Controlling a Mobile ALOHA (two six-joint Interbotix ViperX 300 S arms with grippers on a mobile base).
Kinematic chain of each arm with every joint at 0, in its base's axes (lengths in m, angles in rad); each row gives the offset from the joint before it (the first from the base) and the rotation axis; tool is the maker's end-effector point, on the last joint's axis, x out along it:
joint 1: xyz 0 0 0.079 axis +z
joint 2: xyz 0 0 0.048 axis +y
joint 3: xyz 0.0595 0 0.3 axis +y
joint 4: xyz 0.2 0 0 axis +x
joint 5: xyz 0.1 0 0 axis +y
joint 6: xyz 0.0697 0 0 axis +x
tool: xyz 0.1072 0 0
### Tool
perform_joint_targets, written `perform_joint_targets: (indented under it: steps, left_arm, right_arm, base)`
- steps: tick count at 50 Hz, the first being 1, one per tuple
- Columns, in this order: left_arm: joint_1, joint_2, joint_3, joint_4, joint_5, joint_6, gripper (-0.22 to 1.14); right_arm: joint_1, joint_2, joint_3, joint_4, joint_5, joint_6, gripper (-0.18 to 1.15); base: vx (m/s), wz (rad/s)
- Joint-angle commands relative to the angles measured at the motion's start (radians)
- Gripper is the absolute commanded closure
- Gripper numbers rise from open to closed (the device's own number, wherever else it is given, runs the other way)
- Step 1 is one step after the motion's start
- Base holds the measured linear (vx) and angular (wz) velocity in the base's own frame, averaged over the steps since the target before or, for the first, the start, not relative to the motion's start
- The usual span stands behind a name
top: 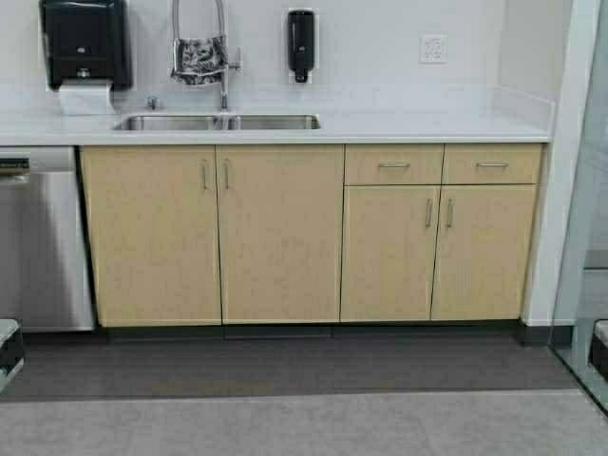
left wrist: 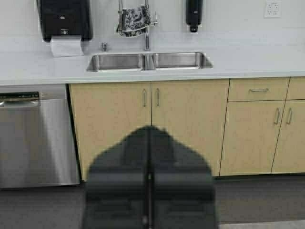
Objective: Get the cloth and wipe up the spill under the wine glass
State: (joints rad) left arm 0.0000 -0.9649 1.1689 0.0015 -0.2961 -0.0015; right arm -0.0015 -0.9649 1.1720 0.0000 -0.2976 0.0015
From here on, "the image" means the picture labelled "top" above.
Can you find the right lower cabinet door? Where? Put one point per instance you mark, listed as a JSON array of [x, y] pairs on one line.
[[482, 251]]

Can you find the stainless steel double sink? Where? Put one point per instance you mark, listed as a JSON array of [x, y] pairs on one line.
[[218, 122]]

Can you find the stainless steel dishwasher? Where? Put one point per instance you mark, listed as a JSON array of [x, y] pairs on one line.
[[44, 271]]

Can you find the black wall soap dispenser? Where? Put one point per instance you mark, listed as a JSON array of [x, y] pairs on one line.
[[301, 43]]

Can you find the white paper towel sheet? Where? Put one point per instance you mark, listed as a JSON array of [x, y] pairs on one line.
[[86, 98]]

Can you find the right sink cabinet door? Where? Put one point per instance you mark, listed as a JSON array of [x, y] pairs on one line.
[[280, 227]]

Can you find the left lower cabinet door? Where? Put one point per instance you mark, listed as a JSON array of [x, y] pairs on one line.
[[388, 252]]

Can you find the left wooden drawer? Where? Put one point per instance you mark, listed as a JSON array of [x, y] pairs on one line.
[[393, 164]]

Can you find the sink cabinet door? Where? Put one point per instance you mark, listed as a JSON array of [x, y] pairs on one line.
[[280, 227], [152, 219]]

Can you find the right wooden drawer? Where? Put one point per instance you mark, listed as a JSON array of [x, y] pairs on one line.
[[492, 163]]

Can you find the white wall outlet plate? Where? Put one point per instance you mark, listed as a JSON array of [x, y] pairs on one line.
[[433, 49]]

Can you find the left sink cabinet door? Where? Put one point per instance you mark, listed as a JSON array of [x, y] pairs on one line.
[[152, 219]]

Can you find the black paper towel dispenser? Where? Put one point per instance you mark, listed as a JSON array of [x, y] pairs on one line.
[[86, 41]]

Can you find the wooden drawer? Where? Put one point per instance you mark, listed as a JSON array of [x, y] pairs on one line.
[[393, 164], [492, 163]]

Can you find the chrome sink faucet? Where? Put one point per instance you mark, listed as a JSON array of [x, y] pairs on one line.
[[234, 65]]

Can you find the black white floral cloth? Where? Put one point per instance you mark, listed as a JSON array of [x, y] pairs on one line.
[[199, 62]]

